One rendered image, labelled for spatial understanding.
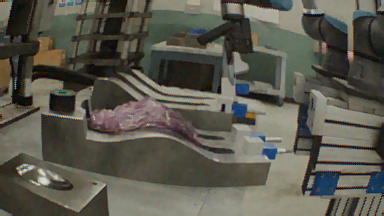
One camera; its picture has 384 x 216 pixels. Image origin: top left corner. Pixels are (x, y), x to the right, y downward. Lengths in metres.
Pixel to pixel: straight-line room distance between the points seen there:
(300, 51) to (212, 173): 6.93
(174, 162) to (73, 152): 0.21
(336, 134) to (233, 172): 0.29
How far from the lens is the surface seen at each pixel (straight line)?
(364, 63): 1.07
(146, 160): 0.90
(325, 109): 1.02
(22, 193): 0.59
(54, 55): 7.88
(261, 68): 7.72
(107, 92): 1.27
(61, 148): 0.91
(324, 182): 1.12
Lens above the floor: 1.11
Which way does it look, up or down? 10 degrees down
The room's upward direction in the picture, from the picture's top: 7 degrees clockwise
